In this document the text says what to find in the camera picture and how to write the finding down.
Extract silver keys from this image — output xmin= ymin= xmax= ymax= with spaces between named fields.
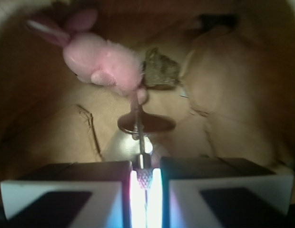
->
xmin=103 ymin=91 xmax=177 ymax=205

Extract brown rough block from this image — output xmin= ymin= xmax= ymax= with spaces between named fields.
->
xmin=143 ymin=47 xmax=180 ymax=90

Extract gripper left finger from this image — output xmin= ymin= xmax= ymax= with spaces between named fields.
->
xmin=0 ymin=161 xmax=147 ymax=228

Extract brown paper bag bin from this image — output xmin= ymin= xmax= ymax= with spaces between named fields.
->
xmin=0 ymin=0 xmax=295 ymax=212

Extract pink plush bunny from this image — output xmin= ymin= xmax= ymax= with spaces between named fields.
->
xmin=26 ymin=9 xmax=148 ymax=104

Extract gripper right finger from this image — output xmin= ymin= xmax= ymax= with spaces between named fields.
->
xmin=159 ymin=157 xmax=294 ymax=228

